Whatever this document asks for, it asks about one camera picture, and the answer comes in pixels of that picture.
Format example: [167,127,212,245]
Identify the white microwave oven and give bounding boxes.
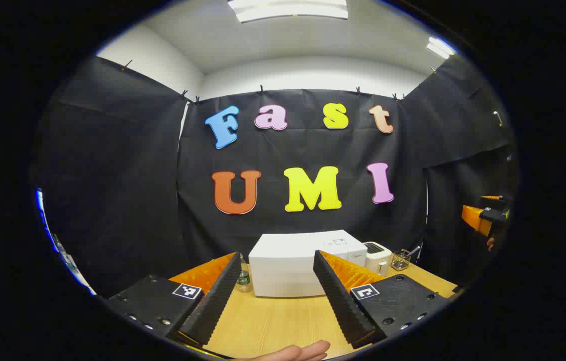
[249,230,367,298]

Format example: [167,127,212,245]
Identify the black backdrop cloth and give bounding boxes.
[30,54,519,297]

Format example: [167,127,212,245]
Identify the small ceiling light panel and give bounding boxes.
[427,36,457,60]

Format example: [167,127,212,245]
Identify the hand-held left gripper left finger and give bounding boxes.
[106,252,242,347]

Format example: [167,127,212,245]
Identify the long ceiling light panel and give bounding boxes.
[228,0,349,24]

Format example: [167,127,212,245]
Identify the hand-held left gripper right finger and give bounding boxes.
[312,250,452,350]

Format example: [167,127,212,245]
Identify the wire utensil basket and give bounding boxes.
[392,249,412,272]

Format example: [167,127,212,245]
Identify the clear water bottle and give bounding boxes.
[237,253,252,293]

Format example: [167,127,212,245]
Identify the white toaster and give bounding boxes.
[363,242,393,277]

